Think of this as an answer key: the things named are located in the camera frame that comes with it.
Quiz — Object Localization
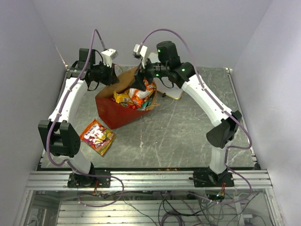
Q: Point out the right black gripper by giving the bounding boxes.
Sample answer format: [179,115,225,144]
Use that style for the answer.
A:
[130,54,169,91]

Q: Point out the orange white snack pack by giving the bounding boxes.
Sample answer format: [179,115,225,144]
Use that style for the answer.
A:
[128,79,157,107]

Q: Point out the yellow snack bar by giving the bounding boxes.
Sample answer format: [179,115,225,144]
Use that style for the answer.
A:
[113,91,133,104]

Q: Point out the red brown paper bag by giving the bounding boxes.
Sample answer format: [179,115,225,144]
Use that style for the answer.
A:
[95,67,158,129]

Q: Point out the colourful candy bag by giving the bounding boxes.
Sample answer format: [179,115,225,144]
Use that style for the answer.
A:
[79,119,116,157]

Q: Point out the teal snack pouch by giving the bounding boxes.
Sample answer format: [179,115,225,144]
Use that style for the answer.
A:
[137,98,153,111]

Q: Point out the small red snack bag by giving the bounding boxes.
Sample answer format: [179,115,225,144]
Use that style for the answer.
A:
[120,103,138,110]

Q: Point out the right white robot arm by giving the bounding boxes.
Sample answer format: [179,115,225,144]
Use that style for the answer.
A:
[130,41,242,186]

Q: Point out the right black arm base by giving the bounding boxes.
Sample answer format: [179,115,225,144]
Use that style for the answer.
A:
[189,169,234,188]

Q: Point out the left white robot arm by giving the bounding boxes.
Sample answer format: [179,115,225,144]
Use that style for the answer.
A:
[38,48,119,187]

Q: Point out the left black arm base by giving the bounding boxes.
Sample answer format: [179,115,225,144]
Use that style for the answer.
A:
[67,173,111,188]

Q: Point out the small whiteboard with writing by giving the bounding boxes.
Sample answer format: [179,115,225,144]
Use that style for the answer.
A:
[147,51,184,100]

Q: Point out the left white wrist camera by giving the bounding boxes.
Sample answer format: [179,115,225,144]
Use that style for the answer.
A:
[101,48,118,68]

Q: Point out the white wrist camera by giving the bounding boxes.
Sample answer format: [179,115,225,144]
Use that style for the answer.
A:
[133,44,148,69]
[101,48,118,68]

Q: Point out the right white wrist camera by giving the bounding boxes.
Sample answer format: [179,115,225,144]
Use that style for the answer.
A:
[133,44,148,69]

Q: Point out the aluminium frame rail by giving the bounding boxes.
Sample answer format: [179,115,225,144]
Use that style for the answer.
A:
[25,170,273,192]

